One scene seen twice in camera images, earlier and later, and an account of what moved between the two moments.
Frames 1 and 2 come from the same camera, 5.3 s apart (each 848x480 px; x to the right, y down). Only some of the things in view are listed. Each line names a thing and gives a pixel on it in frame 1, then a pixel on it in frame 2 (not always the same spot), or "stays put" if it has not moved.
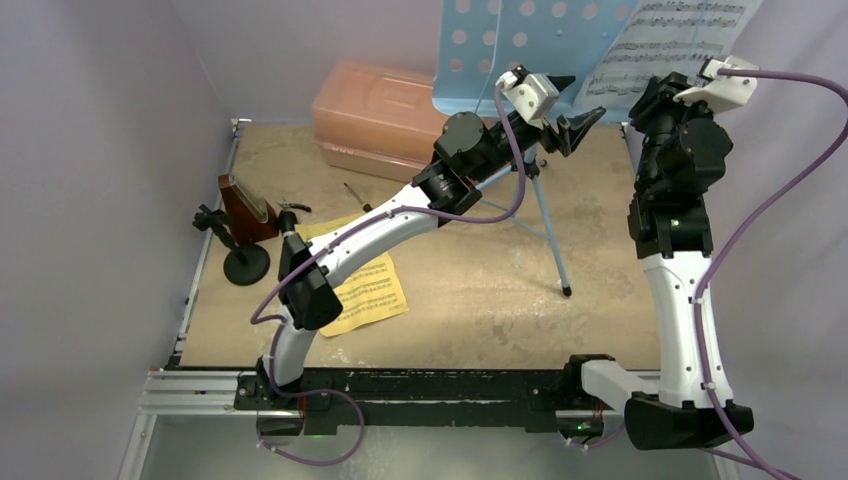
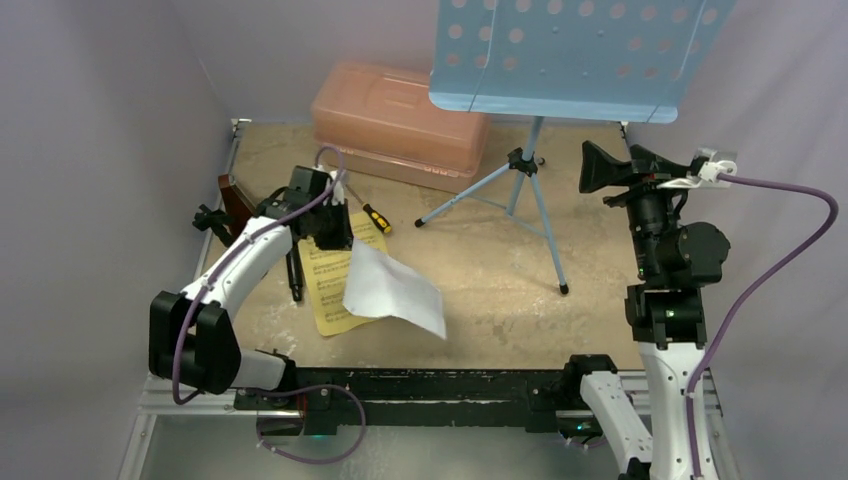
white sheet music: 663,37 to 378,285
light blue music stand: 482,40 stays put
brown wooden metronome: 248,224 stays put
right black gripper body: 654,97 to 647,176
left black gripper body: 532,133 to 331,230
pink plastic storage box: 379,120 stays put
